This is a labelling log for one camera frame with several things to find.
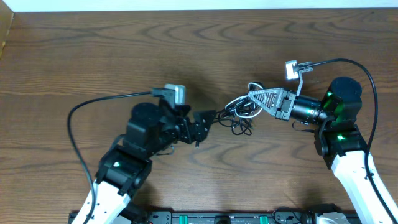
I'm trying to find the white USB cable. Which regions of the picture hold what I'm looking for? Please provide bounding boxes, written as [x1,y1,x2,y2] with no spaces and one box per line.
[224,82,265,119]

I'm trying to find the black USB cable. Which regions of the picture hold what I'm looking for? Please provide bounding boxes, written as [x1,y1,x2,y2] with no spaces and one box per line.
[194,81,265,148]

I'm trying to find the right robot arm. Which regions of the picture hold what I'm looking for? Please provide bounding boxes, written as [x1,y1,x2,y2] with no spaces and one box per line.
[248,77,397,223]

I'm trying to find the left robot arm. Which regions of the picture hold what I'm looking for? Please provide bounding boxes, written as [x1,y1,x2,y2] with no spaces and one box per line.
[74,100,216,223]

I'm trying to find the right camera black cable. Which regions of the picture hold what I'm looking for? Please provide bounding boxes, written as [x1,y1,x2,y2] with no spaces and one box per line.
[297,58,398,224]

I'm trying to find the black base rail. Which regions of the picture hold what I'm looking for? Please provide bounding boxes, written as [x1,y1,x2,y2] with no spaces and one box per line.
[68,203,358,224]

